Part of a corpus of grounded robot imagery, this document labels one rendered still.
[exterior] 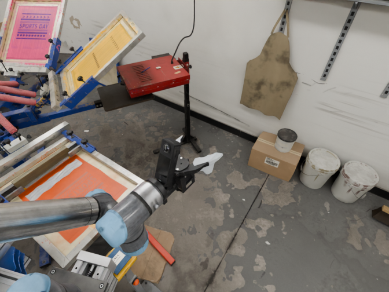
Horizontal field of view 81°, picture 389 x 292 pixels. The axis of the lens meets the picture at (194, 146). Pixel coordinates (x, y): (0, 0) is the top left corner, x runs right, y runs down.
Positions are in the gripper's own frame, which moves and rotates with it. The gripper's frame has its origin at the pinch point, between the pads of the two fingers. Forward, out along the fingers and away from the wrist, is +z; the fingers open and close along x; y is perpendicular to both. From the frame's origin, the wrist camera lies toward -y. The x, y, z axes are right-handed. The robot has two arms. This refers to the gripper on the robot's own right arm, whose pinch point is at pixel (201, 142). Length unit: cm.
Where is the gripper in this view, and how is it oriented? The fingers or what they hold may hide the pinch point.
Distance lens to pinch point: 67.9
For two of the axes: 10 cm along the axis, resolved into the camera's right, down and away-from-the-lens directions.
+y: 1.0, 7.5, 6.5
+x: 7.7, 3.6, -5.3
